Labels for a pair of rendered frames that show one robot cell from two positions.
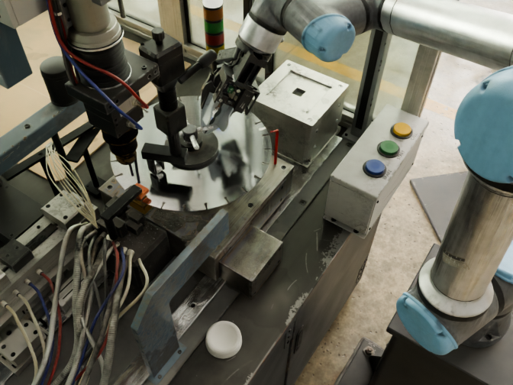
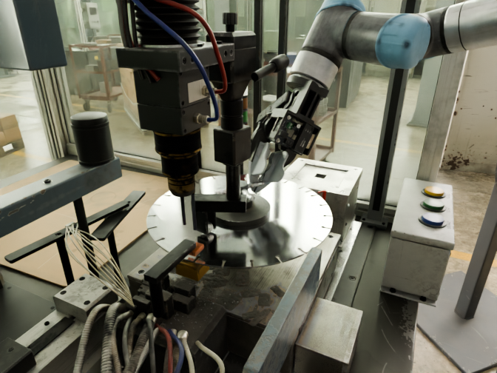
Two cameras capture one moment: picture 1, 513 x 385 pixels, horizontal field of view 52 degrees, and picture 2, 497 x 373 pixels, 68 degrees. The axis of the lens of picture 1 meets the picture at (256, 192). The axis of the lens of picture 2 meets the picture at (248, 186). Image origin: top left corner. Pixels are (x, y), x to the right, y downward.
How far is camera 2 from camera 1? 53 cm
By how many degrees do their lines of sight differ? 26
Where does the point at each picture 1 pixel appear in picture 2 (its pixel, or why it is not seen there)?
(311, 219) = (367, 294)
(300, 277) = (390, 359)
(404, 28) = (482, 24)
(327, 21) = (407, 17)
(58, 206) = (77, 291)
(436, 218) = (420, 321)
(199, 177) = (259, 233)
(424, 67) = (438, 134)
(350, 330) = not seen: outside the picture
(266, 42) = (325, 71)
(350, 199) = (417, 257)
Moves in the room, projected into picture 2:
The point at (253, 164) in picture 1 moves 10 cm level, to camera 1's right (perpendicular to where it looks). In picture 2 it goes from (315, 217) to (370, 214)
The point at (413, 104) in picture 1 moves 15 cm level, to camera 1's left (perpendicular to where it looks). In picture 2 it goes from (430, 174) to (373, 177)
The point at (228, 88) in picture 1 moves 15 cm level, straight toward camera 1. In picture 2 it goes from (287, 124) to (321, 156)
